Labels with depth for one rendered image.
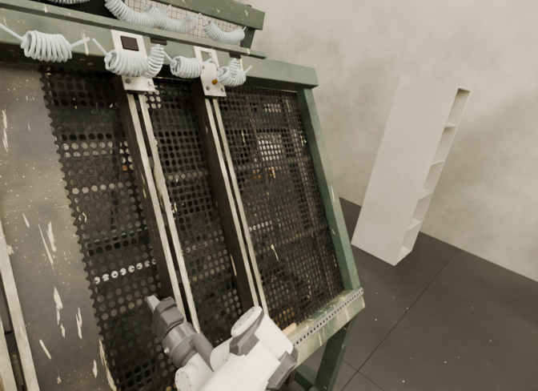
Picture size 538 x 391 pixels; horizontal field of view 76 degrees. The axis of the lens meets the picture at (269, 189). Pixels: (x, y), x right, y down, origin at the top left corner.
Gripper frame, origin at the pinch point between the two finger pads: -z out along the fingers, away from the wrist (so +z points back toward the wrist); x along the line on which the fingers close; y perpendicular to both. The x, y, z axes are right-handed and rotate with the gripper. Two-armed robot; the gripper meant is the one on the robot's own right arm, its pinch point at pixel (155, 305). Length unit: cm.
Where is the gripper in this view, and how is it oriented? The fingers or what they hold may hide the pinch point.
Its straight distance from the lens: 106.8
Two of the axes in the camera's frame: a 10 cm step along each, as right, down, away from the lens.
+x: 3.3, -8.3, -4.5
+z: 6.8, 5.4, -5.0
